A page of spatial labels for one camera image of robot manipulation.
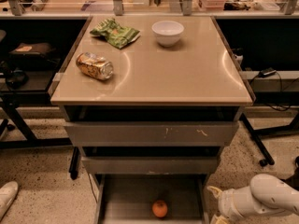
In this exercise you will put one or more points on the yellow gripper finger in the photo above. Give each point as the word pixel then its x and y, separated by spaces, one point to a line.
pixel 215 191
pixel 220 220

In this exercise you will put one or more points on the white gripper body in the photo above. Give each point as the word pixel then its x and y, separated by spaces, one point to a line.
pixel 224 202

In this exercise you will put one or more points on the orange fruit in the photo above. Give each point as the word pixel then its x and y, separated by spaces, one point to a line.
pixel 159 208

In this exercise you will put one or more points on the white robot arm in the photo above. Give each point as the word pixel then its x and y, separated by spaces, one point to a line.
pixel 265 195

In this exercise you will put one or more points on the middle grey drawer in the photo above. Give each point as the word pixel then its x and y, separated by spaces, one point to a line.
pixel 150 166

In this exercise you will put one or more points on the grey drawer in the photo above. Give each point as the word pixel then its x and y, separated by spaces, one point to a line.
pixel 150 166
pixel 151 134

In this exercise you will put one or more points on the grey drawer cabinet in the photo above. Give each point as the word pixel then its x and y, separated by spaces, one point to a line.
pixel 195 80

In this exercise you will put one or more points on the top grey drawer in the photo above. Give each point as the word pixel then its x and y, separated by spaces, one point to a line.
pixel 151 134

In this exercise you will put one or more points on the open bottom drawer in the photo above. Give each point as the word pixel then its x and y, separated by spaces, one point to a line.
pixel 127 199

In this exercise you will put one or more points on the black power adapter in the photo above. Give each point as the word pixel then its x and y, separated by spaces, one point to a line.
pixel 267 72

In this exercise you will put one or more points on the white ceramic bowl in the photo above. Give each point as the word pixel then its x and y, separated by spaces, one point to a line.
pixel 167 33

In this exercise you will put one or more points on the crushed gold soda can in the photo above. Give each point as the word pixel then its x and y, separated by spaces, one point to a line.
pixel 94 66

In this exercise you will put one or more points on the green chip bag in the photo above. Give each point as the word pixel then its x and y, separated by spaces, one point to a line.
pixel 116 35

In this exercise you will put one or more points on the white shoe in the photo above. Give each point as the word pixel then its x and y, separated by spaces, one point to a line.
pixel 8 194

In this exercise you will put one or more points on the black bag on shelf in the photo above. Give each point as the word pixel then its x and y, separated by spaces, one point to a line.
pixel 29 54

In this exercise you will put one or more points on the black headphones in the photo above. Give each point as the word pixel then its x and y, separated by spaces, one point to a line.
pixel 15 79

